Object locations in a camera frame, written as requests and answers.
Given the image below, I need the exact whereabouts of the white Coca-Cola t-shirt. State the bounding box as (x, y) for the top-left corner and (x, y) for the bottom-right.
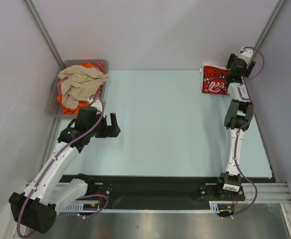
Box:
(199, 63), (230, 96)

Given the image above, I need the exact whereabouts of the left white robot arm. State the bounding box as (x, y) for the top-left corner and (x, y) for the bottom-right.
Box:
(8, 106), (121, 239)

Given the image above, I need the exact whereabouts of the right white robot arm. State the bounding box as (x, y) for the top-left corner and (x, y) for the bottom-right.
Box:
(215, 48), (255, 200)

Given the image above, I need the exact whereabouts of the orange t-shirt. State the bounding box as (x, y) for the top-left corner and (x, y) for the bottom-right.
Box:
(57, 62), (99, 115)

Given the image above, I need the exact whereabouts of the beige t-shirt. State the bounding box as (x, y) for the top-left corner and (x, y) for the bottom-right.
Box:
(58, 65), (109, 110)

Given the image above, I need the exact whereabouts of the pink t-shirt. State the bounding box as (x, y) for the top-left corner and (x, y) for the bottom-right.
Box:
(57, 61), (105, 95)

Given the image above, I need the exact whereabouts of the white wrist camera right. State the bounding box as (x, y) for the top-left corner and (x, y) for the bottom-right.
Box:
(238, 47), (254, 65)

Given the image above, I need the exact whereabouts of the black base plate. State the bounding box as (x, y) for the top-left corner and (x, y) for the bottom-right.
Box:
(60, 174), (247, 210)

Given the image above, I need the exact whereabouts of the white slotted cable duct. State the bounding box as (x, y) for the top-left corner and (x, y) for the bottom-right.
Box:
(62, 201), (234, 215)

